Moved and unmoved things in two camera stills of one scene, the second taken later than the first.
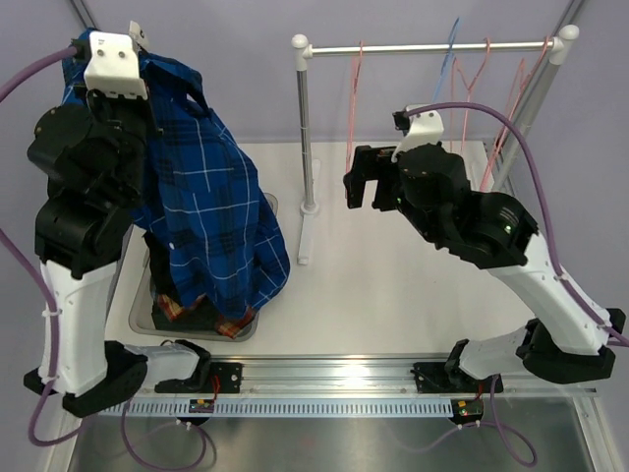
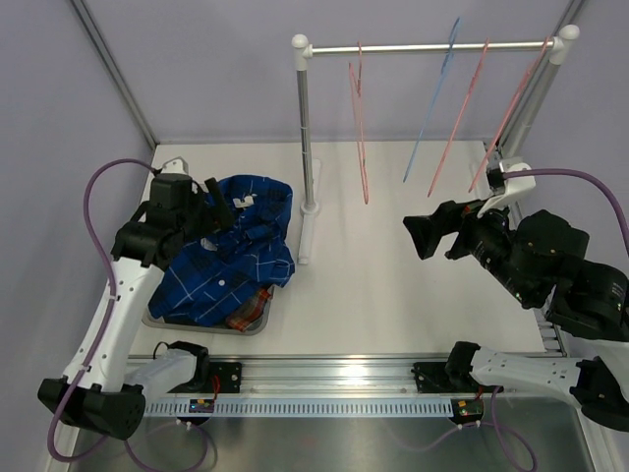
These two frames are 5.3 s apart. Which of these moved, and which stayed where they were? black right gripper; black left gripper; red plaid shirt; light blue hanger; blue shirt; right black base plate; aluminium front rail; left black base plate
Moved: blue shirt; red plaid shirt; black left gripper; black right gripper
Stayed: right black base plate; aluminium front rail; left black base plate; light blue hanger
